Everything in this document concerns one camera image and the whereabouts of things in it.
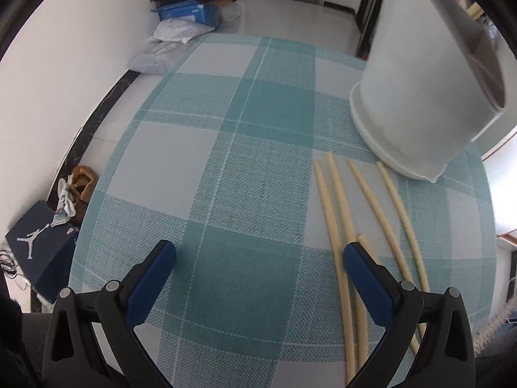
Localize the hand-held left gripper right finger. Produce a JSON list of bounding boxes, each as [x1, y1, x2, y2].
[[343, 242, 475, 388]]

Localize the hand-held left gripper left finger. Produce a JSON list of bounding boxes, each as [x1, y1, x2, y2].
[[41, 240, 177, 388]]

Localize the wooden chopstick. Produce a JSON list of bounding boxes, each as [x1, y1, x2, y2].
[[347, 159, 408, 281], [376, 162, 430, 294], [314, 160, 356, 384], [357, 233, 423, 352], [325, 152, 369, 370]]

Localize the white grey utensil holder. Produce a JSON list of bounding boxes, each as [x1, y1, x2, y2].
[[349, 0, 507, 182]]

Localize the navy shoe box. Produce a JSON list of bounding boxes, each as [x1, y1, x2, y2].
[[5, 200, 77, 304]]

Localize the white fluffy fabric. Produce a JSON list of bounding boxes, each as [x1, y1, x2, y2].
[[476, 302, 517, 353]]

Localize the teal checked tablecloth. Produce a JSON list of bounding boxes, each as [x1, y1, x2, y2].
[[69, 33, 497, 388]]

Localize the bright window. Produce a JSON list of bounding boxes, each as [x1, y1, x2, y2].
[[482, 125, 517, 251]]

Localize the clear plastic bag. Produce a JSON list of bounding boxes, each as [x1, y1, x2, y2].
[[128, 42, 190, 75]]

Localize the white plastic bag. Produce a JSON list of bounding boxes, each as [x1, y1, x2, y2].
[[149, 19, 215, 44]]

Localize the blue cardboard box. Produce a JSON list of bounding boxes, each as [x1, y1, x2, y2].
[[151, 1, 223, 32]]

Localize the black door frame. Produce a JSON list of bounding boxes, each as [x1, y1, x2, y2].
[[355, 0, 388, 59]]

